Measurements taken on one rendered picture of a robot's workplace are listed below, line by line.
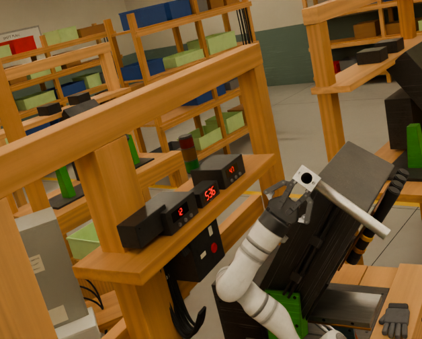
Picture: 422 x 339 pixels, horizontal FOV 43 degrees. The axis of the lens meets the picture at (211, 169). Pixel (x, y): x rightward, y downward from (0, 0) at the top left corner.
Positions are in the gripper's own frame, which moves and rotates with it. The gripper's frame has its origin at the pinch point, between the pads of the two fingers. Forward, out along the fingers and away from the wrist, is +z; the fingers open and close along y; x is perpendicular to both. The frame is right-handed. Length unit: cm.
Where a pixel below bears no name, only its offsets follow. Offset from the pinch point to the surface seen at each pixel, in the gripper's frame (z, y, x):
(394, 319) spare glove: -26, -50, 78
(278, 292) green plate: -35, -11, 38
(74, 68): -106, 482, 685
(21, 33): -142, 758, 885
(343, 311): -29, -31, 50
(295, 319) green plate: -38, -20, 37
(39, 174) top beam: -35, 50, -17
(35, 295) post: -58, 33, -18
